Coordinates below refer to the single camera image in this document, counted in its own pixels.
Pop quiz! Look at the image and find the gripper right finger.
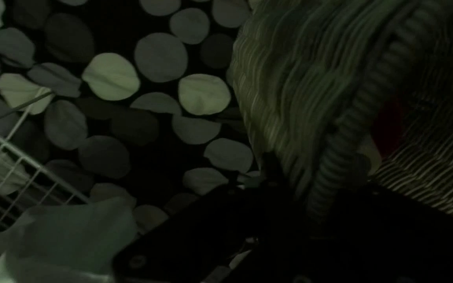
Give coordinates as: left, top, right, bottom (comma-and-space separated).
317, 184, 453, 283

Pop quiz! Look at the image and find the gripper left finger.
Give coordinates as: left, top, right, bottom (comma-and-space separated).
111, 153, 309, 283

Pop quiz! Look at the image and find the woven wicker basket with handle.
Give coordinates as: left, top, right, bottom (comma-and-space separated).
226, 0, 453, 230

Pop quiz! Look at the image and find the black bed cover with dots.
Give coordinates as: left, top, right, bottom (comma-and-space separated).
0, 0, 268, 236

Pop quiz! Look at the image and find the cream item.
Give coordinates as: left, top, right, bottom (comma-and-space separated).
358, 136, 383, 175

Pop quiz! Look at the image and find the red item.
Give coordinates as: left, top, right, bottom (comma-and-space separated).
371, 96, 405, 158

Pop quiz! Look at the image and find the white cloth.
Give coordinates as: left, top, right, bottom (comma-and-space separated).
0, 197, 138, 283

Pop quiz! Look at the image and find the white wire rack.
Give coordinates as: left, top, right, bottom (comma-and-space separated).
0, 90, 91, 236

